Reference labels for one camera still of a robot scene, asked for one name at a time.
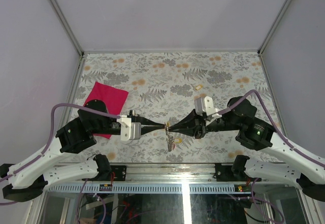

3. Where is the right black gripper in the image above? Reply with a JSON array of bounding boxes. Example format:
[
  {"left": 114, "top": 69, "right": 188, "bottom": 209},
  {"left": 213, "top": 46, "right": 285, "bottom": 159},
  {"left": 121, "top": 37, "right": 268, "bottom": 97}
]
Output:
[{"left": 168, "top": 108, "right": 242, "bottom": 139}]

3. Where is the metal spiral keyring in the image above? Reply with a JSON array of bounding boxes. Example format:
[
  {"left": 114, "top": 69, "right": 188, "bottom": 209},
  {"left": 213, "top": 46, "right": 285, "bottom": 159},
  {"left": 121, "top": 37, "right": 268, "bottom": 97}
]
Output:
[{"left": 165, "top": 121, "right": 175, "bottom": 152}]

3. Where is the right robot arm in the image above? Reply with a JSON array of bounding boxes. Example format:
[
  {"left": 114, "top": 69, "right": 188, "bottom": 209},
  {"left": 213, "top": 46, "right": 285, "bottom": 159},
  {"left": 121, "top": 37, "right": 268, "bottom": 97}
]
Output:
[{"left": 169, "top": 97, "right": 324, "bottom": 202}]

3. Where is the pink folded cloth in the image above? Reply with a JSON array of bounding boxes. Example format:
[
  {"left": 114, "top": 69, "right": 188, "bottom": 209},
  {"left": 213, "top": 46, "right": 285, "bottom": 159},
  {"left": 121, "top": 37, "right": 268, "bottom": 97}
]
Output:
[{"left": 83, "top": 81, "right": 129, "bottom": 140}]

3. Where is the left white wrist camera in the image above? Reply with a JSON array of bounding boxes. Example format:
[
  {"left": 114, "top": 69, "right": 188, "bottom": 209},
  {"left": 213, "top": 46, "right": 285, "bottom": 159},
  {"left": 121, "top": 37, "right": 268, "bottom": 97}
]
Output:
[{"left": 117, "top": 115, "right": 141, "bottom": 141}]

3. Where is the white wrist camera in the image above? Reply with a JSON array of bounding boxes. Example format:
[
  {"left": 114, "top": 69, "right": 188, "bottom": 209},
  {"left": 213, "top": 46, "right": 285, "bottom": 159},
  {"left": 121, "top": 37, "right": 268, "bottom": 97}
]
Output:
[
  {"left": 194, "top": 96, "right": 220, "bottom": 119},
  {"left": 117, "top": 115, "right": 141, "bottom": 141}
]

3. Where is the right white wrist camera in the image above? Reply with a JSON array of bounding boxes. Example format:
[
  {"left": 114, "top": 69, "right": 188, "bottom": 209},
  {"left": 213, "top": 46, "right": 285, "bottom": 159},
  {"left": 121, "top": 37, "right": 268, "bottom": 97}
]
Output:
[{"left": 194, "top": 96, "right": 220, "bottom": 119}]

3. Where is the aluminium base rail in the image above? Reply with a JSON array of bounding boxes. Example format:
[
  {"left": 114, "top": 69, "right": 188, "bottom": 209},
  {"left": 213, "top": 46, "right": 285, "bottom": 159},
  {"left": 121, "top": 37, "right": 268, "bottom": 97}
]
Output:
[{"left": 38, "top": 162, "right": 254, "bottom": 183}]

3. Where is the white slotted cable duct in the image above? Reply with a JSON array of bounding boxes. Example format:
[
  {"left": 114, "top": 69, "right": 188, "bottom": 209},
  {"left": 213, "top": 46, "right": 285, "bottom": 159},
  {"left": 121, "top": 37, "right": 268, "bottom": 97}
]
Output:
[{"left": 45, "top": 184, "right": 237, "bottom": 194}]

